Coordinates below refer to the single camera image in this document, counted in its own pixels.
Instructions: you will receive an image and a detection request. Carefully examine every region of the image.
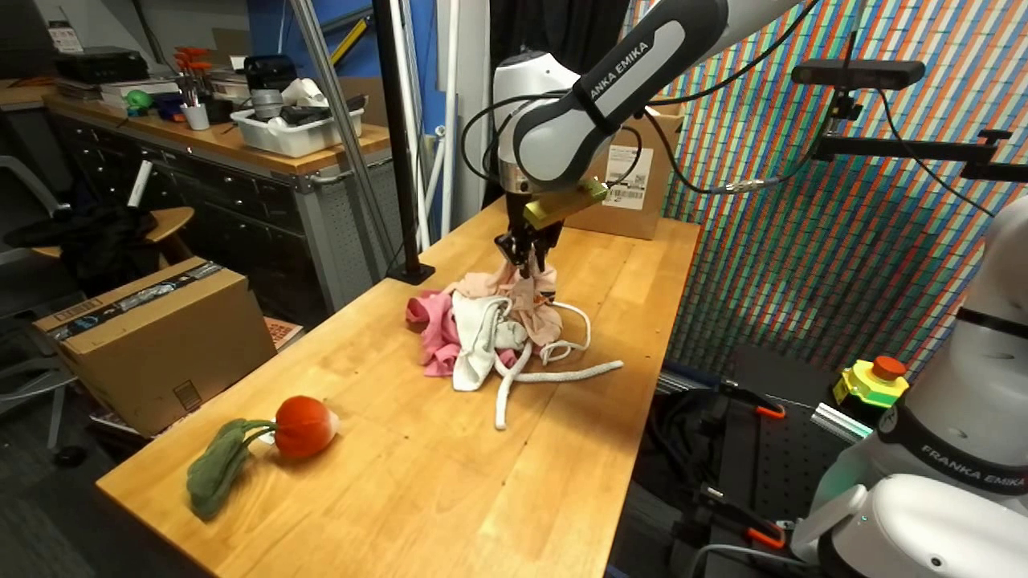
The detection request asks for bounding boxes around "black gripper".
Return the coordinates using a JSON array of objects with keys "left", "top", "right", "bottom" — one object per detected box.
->
[{"left": 492, "top": 195, "right": 564, "bottom": 289}]

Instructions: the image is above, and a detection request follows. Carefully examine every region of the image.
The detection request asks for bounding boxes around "thin white cord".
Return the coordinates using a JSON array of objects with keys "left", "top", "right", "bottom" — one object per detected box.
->
[{"left": 542, "top": 296, "right": 598, "bottom": 370}]

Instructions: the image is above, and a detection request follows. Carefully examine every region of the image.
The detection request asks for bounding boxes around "white towel cloth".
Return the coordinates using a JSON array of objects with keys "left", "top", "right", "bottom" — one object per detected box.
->
[{"left": 446, "top": 294, "right": 540, "bottom": 394}]

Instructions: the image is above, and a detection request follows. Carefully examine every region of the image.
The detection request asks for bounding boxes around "pink cloth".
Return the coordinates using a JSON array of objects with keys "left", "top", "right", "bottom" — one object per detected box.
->
[{"left": 401, "top": 289, "right": 467, "bottom": 383}]

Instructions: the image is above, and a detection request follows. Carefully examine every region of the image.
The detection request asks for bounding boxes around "thick white rope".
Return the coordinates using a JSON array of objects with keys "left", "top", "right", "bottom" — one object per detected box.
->
[{"left": 492, "top": 341, "right": 630, "bottom": 433}]

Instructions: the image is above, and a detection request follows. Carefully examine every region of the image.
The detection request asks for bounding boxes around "red radish plush toy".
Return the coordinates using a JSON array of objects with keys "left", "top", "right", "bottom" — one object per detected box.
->
[{"left": 183, "top": 391, "right": 343, "bottom": 528}]

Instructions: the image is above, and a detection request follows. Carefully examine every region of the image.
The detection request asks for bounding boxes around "labelled cardboard box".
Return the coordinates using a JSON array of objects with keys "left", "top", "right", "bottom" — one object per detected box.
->
[{"left": 566, "top": 101, "right": 691, "bottom": 240}]

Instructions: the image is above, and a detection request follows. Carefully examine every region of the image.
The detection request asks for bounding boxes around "black vertical stand pole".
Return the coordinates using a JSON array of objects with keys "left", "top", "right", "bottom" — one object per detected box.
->
[{"left": 370, "top": 0, "right": 431, "bottom": 287}]

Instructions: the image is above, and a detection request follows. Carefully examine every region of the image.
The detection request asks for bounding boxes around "silver slanted metal pole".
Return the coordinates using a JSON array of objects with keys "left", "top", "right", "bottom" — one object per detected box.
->
[{"left": 285, "top": 0, "right": 405, "bottom": 276}]

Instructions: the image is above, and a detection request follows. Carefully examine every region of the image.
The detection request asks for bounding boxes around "white plastic bin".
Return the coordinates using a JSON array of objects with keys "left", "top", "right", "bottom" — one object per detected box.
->
[{"left": 227, "top": 101, "right": 370, "bottom": 160}]

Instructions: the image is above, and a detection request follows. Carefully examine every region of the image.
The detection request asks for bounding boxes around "wooden top workbench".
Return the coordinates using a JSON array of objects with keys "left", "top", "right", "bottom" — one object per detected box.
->
[{"left": 45, "top": 94, "right": 396, "bottom": 315}]

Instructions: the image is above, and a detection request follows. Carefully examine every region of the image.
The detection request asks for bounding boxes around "wooden stool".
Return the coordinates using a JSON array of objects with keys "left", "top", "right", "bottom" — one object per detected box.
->
[{"left": 30, "top": 204, "right": 199, "bottom": 266}]

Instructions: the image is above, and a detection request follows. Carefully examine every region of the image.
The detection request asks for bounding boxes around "white cup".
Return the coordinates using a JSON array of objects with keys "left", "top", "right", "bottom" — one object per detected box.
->
[{"left": 179, "top": 98, "right": 216, "bottom": 136}]

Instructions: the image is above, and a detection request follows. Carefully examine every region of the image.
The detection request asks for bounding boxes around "yellow red emergency stop button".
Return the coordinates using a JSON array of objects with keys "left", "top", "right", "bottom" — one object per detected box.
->
[{"left": 830, "top": 354, "right": 916, "bottom": 416}]

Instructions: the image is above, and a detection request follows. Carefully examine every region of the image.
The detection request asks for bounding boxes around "large brown cardboard box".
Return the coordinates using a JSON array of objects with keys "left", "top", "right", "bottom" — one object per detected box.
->
[{"left": 30, "top": 255, "right": 281, "bottom": 438}]

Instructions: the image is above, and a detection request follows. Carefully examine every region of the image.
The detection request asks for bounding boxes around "small green object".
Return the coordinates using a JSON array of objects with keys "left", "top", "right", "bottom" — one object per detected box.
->
[{"left": 118, "top": 86, "right": 158, "bottom": 120}]

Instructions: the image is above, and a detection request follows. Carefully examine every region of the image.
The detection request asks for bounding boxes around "black bag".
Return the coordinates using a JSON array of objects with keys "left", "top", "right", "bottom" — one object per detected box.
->
[{"left": 5, "top": 205, "right": 160, "bottom": 300}]

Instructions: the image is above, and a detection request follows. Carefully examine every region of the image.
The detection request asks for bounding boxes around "black flat case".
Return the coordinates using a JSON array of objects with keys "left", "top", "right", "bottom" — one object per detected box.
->
[{"left": 53, "top": 48, "right": 152, "bottom": 86}]

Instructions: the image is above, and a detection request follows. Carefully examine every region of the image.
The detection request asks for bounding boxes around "black clamp orange handle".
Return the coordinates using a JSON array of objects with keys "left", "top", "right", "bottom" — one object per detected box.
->
[
  {"left": 712, "top": 376, "right": 794, "bottom": 423},
  {"left": 697, "top": 484, "right": 800, "bottom": 559}
]

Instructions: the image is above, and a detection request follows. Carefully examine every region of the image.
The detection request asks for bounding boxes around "black camera on mount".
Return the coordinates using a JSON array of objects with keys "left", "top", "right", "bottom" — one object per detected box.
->
[{"left": 791, "top": 55, "right": 931, "bottom": 94}]

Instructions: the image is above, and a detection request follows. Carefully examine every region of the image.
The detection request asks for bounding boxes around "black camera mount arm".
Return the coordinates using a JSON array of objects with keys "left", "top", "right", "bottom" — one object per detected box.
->
[{"left": 809, "top": 91, "right": 1028, "bottom": 186}]

